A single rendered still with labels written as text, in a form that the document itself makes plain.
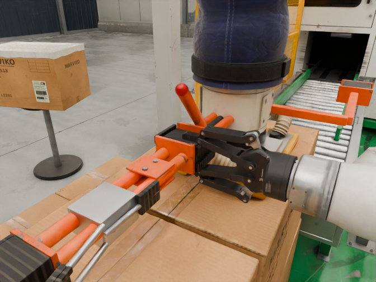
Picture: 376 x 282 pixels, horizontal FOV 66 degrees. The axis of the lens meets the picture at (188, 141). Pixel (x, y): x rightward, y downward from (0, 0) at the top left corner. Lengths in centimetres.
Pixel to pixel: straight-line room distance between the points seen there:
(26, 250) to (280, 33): 57
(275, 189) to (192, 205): 21
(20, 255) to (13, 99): 211
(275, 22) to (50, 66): 172
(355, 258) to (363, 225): 157
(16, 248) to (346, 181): 41
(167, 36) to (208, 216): 174
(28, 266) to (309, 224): 118
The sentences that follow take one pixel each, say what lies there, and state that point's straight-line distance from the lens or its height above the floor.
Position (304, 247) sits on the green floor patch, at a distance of 196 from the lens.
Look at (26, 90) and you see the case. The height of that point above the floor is 75.
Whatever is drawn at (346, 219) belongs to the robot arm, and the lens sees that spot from 45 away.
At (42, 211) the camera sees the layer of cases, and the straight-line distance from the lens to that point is 136.
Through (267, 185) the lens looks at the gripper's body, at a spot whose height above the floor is 108.
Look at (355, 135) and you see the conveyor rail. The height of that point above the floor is 59.
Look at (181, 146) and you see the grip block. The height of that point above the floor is 110.
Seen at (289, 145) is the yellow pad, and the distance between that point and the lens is 85.
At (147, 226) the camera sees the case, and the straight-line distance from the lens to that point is 58.
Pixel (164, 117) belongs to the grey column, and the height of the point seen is 46.
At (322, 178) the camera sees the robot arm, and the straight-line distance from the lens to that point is 45.
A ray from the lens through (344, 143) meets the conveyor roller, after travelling 200.
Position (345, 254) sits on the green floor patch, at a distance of 202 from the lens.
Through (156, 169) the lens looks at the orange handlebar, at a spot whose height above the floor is 109.
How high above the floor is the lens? 133
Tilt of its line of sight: 26 degrees down
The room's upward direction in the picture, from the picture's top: straight up
